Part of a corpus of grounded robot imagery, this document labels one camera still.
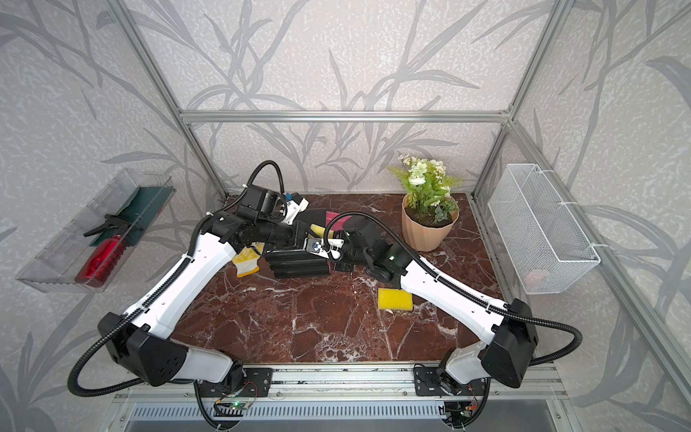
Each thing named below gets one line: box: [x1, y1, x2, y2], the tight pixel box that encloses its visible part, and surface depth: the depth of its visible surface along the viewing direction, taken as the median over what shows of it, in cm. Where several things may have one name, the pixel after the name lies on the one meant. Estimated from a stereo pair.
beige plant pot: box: [401, 193, 460, 252], surface depth 96 cm
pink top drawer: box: [324, 210, 352, 232], surface depth 57 cm
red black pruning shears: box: [74, 214, 139, 288], surface depth 62 cm
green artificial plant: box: [386, 153, 464, 223], surface depth 87 cm
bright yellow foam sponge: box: [376, 288, 413, 311], surface depth 91 cm
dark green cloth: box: [89, 186, 175, 247], surface depth 70 cm
